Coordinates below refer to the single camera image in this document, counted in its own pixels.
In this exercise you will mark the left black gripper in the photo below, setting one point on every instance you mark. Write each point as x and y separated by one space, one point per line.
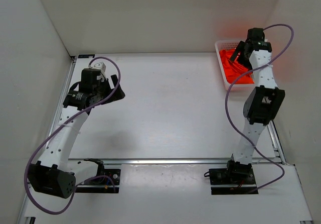
118 95

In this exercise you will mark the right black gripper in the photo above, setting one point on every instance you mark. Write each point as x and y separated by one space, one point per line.
238 50

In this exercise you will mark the orange shorts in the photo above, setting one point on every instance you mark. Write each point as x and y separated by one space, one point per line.
232 70

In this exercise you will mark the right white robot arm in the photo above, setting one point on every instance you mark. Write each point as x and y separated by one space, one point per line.
262 104

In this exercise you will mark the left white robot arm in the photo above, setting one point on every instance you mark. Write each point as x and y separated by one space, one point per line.
53 174

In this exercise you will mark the white plastic basket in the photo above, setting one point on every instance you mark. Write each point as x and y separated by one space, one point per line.
246 82

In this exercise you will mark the black corner label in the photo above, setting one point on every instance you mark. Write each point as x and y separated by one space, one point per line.
85 56

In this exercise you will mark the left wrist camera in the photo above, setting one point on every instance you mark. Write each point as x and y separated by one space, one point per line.
99 66

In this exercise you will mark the aluminium left rail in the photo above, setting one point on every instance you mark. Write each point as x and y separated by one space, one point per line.
63 94

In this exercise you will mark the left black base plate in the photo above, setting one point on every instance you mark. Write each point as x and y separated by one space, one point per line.
104 185

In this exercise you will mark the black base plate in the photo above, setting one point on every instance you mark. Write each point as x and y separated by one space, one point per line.
104 185
221 184

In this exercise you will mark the aluminium front rail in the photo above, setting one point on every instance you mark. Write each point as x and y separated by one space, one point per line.
163 161

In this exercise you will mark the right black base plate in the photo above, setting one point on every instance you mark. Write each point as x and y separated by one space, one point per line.
221 184

